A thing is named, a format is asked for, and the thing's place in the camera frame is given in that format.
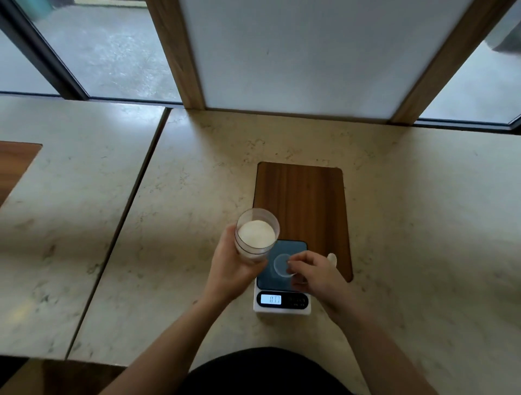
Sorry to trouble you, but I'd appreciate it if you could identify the white digital kitchen scale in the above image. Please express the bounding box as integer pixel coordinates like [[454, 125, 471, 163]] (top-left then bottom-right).
[[253, 240, 312, 315]]

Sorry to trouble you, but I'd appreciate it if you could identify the white powder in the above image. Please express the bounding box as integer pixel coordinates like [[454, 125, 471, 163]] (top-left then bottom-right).
[[238, 220, 277, 249]]

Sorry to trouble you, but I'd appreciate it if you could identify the person's right forearm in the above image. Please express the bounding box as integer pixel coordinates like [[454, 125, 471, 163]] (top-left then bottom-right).
[[333, 304, 438, 395]]

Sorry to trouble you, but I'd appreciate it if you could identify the brown wooden board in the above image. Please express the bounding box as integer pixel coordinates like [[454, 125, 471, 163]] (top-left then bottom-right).
[[253, 161, 354, 282], [0, 141, 43, 207]]

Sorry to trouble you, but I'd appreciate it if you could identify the dark window frame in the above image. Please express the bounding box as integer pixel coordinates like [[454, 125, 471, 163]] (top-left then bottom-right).
[[0, 0, 184, 107], [414, 113, 521, 135]]

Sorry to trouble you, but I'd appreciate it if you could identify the small clear round dish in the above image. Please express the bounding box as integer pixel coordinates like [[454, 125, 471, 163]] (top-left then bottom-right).
[[273, 253, 296, 280]]

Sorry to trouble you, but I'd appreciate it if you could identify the white wall panel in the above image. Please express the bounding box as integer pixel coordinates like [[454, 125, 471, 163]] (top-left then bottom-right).
[[179, 0, 475, 121]]

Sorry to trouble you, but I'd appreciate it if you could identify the person's left forearm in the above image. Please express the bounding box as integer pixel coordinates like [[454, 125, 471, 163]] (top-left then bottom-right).
[[100, 290, 229, 395]]

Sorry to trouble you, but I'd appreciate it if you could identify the person's right hand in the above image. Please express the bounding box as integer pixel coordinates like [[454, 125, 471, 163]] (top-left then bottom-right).
[[287, 250, 360, 323]]

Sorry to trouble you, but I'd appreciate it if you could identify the person's left hand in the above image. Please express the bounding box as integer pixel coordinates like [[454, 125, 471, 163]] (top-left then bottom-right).
[[203, 225, 269, 305]]

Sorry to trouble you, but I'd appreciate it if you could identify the clear plastic cup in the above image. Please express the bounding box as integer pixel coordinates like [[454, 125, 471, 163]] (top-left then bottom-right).
[[234, 208, 281, 265]]

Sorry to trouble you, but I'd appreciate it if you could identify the wooden post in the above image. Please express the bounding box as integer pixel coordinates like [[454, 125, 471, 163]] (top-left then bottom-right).
[[389, 0, 518, 125], [145, 0, 206, 110]]

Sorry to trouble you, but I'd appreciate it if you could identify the person's black clothing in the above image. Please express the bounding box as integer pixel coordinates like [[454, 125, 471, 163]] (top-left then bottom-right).
[[178, 347, 351, 395]]

